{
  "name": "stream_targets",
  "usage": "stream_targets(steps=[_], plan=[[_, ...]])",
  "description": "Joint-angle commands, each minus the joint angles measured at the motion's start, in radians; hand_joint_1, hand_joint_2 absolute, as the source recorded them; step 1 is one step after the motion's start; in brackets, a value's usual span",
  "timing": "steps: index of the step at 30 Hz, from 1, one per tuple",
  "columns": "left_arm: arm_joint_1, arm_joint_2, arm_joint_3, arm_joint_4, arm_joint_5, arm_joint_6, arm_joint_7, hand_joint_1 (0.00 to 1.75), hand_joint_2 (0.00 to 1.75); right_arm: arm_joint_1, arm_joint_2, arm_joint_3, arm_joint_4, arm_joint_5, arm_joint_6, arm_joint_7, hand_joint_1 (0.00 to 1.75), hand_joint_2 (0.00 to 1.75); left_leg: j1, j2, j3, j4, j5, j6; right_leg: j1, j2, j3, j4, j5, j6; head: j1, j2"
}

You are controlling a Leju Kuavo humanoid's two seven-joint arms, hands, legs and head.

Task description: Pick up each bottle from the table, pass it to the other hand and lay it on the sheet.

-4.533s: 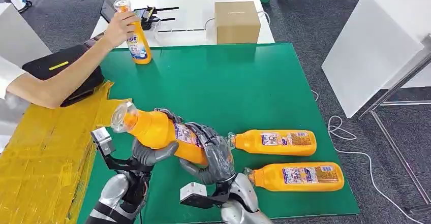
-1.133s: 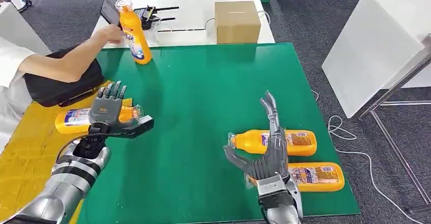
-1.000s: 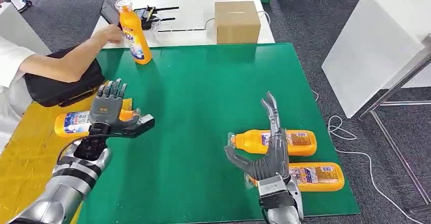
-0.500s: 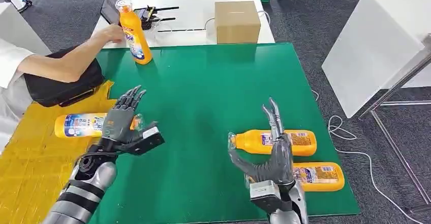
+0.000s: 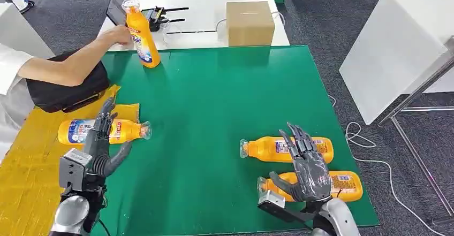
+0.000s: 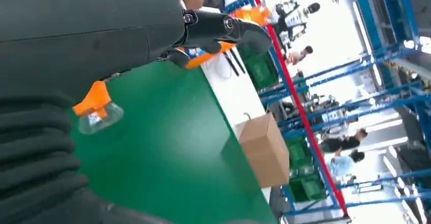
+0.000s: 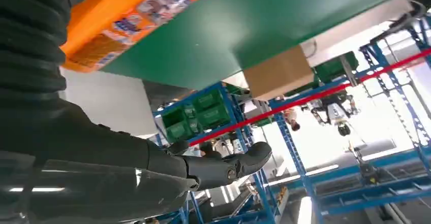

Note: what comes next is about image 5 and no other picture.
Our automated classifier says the person's hand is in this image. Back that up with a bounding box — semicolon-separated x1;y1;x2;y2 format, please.
101;25;134;47

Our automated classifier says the green mat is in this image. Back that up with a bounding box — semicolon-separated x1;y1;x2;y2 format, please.
90;45;380;236

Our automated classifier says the white floor cable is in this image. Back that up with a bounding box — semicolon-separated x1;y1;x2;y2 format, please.
327;95;441;236

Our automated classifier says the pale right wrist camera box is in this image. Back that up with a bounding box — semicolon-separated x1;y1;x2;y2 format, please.
257;190;286;210

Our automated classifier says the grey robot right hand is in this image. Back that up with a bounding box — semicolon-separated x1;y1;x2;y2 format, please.
269;121;332;203

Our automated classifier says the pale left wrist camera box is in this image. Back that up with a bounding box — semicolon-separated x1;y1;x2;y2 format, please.
58;148;94;191

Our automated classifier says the white cable on table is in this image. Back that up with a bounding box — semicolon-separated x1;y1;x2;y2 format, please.
215;11;285;39

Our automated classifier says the cardboard box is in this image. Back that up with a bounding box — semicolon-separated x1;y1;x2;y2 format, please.
226;1;276;47

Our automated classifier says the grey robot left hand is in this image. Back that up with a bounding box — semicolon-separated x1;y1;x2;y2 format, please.
83;97;133;178

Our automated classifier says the orange drink bottle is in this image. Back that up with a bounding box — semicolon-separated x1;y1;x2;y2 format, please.
239;136;334;164
122;0;161;68
257;171;364;202
57;119;153;146

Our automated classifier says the black remote controller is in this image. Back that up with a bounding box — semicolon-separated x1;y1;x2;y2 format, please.
141;6;190;32

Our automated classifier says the large white table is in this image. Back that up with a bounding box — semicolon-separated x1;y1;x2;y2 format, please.
338;0;454;126

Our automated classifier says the yellow sheet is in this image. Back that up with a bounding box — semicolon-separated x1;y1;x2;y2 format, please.
0;84;141;236

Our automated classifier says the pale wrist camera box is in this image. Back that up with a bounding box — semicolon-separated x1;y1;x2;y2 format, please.
257;190;286;210
58;148;94;191

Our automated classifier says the white panel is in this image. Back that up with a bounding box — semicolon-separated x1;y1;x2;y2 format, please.
0;2;55;59

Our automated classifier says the dark tablet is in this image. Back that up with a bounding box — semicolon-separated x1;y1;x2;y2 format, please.
105;0;127;26

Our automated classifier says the metal table frame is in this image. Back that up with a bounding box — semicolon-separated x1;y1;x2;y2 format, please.
376;37;454;224

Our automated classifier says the black bag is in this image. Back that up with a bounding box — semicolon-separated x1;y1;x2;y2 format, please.
26;50;111;113

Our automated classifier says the person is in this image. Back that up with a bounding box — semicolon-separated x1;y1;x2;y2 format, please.
0;44;36;161

